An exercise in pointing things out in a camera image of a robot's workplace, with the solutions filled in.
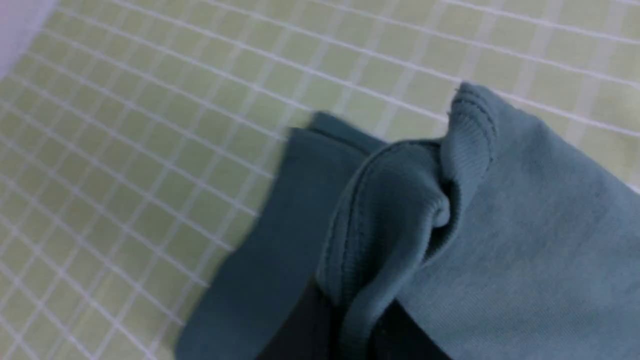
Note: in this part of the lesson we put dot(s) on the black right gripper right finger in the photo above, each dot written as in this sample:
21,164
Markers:
397,336

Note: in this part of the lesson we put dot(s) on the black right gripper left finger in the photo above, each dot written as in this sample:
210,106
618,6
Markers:
310,331

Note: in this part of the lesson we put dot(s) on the green long-sleeved shirt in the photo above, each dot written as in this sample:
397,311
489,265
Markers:
499,239

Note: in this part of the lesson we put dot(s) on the green checkered tablecloth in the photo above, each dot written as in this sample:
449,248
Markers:
139,138

